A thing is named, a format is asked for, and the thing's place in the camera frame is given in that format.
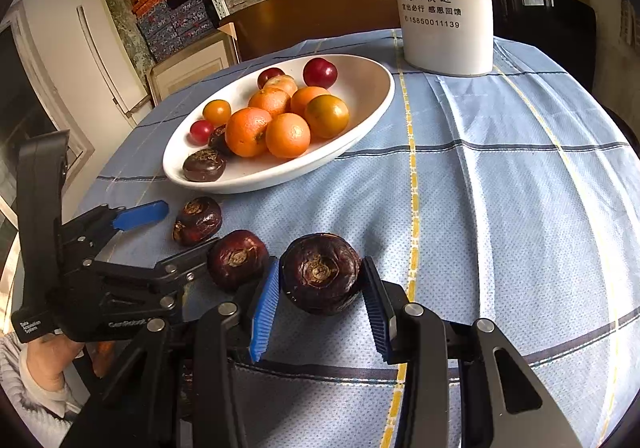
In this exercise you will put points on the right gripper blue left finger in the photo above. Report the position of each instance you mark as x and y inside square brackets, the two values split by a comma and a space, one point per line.
[138, 403]

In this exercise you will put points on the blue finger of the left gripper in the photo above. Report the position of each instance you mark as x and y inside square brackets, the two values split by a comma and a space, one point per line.
[86, 235]
[166, 276]

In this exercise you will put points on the dark water chestnut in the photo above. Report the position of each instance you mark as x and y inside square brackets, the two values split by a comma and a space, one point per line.
[197, 221]
[319, 274]
[205, 165]

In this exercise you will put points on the dark water chestnut front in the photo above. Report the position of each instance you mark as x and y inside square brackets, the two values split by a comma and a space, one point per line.
[205, 165]

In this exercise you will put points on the small red cherry tomato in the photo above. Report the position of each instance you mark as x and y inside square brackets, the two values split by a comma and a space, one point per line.
[200, 132]

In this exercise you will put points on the dark water chestnut shiny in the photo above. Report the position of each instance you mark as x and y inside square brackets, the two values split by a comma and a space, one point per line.
[235, 259]

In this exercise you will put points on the small yellow-orange tomato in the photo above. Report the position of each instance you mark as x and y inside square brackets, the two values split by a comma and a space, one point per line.
[217, 112]

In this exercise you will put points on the large orange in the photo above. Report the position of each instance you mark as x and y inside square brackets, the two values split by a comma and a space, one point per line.
[245, 132]

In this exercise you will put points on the small orange mandarin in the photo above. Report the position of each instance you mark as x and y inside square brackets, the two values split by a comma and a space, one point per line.
[288, 136]

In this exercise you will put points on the orange kumquat fruit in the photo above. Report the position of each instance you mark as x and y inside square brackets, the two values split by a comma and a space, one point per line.
[303, 96]

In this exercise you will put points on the large red plum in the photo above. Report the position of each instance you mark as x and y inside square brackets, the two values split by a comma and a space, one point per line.
[320, 72]

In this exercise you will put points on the pale yellow tomato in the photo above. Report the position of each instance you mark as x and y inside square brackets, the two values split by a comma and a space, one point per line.
[284, 83]

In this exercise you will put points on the person's left hand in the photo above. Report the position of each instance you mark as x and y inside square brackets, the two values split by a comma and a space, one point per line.
[48, 357]

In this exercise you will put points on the cream framed panel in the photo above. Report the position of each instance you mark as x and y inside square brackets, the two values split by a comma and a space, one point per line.
[205, 57]

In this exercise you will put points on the blue checked tablecloth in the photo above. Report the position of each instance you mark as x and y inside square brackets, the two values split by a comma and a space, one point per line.
[511, 196]

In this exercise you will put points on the white oval plate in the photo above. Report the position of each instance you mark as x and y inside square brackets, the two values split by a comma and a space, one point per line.
[365, 86]

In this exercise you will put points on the wooden chair back far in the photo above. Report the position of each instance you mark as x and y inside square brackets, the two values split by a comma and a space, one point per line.
[274, 25]

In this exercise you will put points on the black cabinet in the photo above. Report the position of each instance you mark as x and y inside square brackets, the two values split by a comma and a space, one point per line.
[565, 30]

